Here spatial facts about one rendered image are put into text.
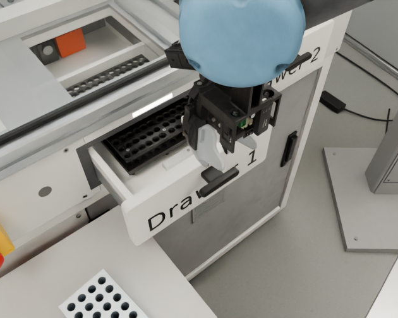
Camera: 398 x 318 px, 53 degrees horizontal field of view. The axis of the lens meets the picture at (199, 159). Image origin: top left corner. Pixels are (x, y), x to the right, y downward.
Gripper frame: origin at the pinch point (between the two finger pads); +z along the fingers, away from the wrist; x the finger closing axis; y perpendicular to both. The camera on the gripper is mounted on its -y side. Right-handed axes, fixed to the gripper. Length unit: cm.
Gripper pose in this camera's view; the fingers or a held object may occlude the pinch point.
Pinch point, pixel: (213, 150)
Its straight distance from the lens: 57.1
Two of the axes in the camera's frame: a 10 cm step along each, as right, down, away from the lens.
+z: 0.0, 6.3, 7.8
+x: 7.8, -4.9, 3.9
